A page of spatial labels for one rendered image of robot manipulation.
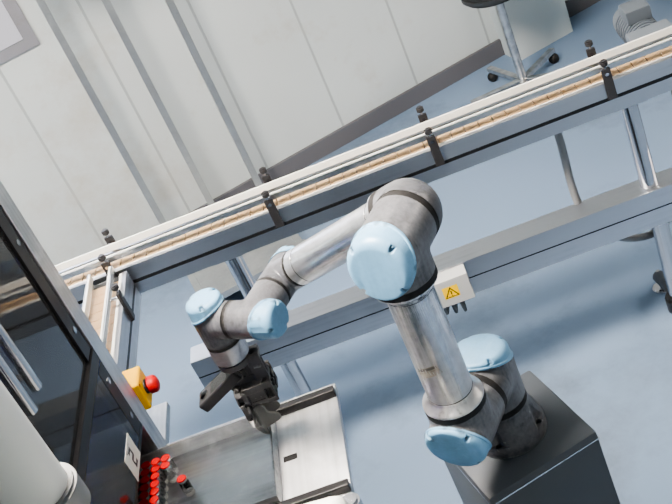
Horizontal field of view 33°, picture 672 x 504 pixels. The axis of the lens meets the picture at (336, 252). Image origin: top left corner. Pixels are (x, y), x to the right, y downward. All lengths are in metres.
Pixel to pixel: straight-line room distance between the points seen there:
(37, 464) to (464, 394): 1.09
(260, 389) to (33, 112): 2.74
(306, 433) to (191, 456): 0.26
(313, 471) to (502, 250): 1.16
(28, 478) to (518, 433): 1.32
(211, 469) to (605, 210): 1.40
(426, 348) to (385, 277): 0.18
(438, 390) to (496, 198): 2.50
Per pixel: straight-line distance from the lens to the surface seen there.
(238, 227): 3.07
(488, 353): 2.16
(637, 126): 3.18
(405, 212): 1.86
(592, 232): 3.29
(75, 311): 2.33
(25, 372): 1.87
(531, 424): 2.27
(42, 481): 1.12
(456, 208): 4.50
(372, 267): 1.84
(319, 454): 2.33
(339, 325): 3.30
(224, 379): 2.29
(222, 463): 2.43
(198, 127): 5.01
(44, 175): 4.93
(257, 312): 2.12
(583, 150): 4.59
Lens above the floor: 2.39
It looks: 32 degrees down
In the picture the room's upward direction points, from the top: 25 degrees counter-clockwise
